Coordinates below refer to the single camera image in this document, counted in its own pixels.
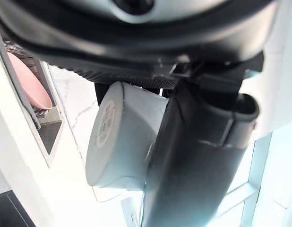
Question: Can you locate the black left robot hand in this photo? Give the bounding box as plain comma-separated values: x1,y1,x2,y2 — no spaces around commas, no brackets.
0,0,280,227

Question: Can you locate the pale grey ceramic cup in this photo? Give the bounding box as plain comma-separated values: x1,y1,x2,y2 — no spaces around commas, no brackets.
85,81,170,191

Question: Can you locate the stainless steel sink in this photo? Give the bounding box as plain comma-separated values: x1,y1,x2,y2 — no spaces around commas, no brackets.
23,60,66,169

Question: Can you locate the pink plate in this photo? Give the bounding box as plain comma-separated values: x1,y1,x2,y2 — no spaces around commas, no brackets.
6,51,53,110

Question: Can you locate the grey dish rack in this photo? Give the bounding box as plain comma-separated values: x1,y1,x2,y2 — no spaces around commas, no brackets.
0,22,51,130

